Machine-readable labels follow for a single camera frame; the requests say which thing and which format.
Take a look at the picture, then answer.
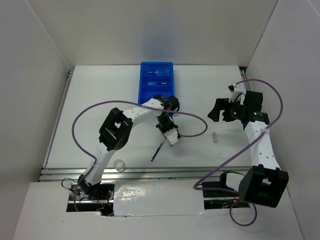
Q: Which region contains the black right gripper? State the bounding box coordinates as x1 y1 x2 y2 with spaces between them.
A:
207 97 247 122

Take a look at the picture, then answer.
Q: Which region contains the dark blue gel pen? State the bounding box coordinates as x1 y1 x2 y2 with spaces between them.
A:
150 141 164 162

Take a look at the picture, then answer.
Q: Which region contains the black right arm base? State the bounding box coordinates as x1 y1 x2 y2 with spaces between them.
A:
193 170 244 210

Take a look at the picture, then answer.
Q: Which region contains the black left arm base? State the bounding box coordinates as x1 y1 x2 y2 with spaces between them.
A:
61 178 115 217

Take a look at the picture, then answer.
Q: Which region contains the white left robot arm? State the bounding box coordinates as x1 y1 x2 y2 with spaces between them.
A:
77 94 181 200

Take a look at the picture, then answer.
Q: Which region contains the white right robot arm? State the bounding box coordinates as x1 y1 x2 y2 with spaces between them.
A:
208 91 289 208

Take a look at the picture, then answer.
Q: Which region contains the white eraser block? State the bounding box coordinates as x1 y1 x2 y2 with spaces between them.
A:
212 132 218 143

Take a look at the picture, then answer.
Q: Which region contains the blue compartment storage bin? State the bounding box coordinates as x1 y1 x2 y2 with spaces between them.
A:
137 61 175 104

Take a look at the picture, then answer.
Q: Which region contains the clear tape roll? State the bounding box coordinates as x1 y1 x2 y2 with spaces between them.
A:
113 159 126 173

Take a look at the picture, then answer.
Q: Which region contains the white front cover board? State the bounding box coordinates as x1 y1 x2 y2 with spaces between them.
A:
108 179 207 217

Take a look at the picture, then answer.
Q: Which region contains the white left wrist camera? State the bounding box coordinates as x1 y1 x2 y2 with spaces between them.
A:
164 128 179 146

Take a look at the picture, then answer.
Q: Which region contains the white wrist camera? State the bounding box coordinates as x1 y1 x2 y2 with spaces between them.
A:
228 83 245 103
164 128 179 146

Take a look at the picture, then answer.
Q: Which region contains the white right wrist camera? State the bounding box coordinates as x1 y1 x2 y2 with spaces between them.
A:
228 83 245 103

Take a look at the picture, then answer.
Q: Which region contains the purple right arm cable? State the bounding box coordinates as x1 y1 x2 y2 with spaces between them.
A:
193 78 285 226

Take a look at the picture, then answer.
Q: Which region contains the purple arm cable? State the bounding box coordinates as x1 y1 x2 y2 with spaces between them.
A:
193 78 285 226
71 100 208 213

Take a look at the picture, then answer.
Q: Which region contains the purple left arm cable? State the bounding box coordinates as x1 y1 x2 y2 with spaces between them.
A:
71 100 208 213

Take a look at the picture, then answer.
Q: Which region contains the aluminium table frame rail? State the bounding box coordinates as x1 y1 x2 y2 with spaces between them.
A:
39 65 248 181

